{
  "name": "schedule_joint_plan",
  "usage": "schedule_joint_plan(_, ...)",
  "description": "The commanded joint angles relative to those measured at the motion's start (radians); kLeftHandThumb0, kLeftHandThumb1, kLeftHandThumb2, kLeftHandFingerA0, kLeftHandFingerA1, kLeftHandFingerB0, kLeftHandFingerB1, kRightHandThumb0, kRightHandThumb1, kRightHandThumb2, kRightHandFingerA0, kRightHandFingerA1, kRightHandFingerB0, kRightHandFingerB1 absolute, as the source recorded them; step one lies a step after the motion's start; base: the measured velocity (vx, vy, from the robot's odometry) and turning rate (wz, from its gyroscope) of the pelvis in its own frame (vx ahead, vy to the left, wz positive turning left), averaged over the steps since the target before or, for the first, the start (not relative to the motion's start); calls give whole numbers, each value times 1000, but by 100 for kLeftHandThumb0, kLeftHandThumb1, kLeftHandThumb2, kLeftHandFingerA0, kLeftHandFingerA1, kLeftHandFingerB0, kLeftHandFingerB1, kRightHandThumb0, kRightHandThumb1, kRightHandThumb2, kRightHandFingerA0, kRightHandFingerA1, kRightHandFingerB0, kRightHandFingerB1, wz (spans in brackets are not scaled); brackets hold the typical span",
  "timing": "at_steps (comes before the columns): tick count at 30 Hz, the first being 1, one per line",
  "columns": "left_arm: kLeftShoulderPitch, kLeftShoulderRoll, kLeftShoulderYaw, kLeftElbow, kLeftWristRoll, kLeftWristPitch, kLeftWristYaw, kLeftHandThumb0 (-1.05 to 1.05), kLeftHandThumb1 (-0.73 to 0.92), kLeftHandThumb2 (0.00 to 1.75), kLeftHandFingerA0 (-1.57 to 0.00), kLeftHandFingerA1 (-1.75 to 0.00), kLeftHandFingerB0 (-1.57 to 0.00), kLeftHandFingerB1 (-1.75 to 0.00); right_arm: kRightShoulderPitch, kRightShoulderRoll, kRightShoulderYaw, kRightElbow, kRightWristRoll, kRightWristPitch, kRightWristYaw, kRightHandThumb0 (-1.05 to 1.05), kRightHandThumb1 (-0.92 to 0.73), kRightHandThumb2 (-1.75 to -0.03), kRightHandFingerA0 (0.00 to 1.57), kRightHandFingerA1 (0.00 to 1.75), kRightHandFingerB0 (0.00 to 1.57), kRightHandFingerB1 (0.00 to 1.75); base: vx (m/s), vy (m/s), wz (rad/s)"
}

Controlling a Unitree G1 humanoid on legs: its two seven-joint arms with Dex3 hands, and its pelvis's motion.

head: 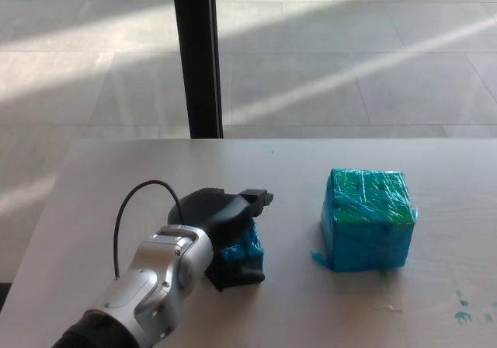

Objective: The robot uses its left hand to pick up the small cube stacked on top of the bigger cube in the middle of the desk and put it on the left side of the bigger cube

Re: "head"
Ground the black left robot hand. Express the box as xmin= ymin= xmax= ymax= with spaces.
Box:
xmin=165 ymin=186 xmax=276 ymax=292

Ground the small blue cube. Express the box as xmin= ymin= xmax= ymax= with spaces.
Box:
xmin=221 ymin=218 xmax=267 ymax=272

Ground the big blue green wrapped cube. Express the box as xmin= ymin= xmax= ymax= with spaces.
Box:
xmin=310 ymin=166 xmax=420 ymax=273

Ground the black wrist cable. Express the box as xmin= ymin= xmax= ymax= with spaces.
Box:
xmin=113 ymin=179 xmax=186 ymax=280

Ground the black window frame post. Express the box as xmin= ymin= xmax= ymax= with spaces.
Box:
xmin=170 ymin=0 xmax=225 ymax=140

